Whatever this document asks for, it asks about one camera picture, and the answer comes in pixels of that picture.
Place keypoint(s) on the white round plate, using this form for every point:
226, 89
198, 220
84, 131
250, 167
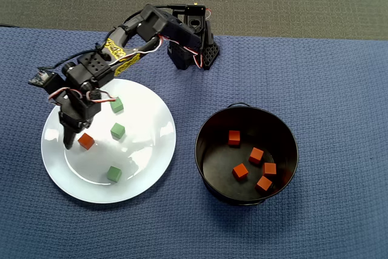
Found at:
136, 165

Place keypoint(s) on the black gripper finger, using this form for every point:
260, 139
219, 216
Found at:
69, 134

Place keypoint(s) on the red cube with black mark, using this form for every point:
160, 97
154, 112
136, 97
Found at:
240, 171

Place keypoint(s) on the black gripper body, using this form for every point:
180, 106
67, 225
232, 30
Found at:
75, 115

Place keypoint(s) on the green cube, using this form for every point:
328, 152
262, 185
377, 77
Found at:
114, 174
118, 130
117, 105

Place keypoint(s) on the black metal bucket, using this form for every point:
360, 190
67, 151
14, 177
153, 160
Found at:
216, 156

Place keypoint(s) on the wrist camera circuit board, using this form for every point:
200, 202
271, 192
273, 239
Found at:
41, 78

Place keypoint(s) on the blue woven cloth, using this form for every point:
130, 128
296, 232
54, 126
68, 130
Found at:
303, 89

